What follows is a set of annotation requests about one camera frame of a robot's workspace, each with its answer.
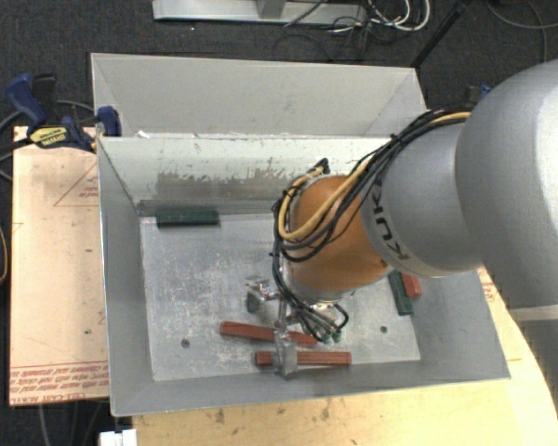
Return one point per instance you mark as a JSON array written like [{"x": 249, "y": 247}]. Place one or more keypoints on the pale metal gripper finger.
[
  {"x": 286, "y": 356},
  {"x": 260, "y": 291}
]

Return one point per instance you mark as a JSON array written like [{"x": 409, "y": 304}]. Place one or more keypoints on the dark green flat block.
[
  {"x": 402, "y": 300},
  {"x": 188, "y": 217}
]

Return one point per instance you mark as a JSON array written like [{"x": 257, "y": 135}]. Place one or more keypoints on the brown cardboard board red print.
[{"x": 56, "y": 272}]

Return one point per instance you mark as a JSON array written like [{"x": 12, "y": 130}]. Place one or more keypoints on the red-brown flat block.
[
  {"x": 248, "y": 330},
  {"x": 323, "y": 358},
  {"x": 412, "y": 286}
]

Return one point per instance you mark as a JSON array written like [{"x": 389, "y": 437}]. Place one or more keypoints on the grey metal bin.
[{"x": 204, "y": 277}]

